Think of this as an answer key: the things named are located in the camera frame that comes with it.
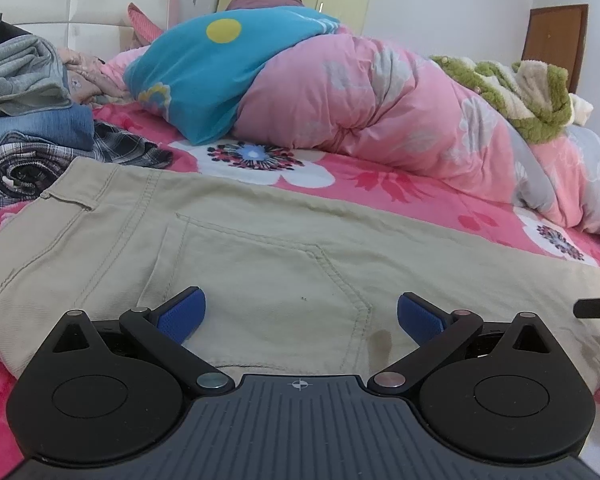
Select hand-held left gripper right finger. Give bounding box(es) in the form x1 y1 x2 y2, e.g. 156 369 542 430
367 291 566 396

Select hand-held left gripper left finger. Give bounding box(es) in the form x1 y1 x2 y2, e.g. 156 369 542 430
32 286 234 396

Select beige pants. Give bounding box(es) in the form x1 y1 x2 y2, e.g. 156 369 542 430
0 156 600 396

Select pink floral bed blanket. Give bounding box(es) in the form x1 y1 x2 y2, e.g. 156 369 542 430
0 105 600 476

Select green and cream fleece blanket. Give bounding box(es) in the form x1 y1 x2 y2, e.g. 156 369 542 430
430 55 576 143

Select white fluffy cloth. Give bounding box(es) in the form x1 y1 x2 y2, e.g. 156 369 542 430
570 92 595 128

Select plaid shirt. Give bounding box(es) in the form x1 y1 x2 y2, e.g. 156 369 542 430
0 120 173 218

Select pink and blue floral quilt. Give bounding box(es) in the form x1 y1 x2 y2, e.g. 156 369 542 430
102 7 600 235

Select blue jeans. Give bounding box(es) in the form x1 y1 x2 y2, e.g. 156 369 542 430
0 105 96 158

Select pale pink floral garment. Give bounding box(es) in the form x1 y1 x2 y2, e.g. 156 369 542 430
60 47 131 108

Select brown wooden door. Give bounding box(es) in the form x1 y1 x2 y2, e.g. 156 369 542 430
521 4 590 96

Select pink pillow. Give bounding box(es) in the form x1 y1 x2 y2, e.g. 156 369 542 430
126 2 166 46

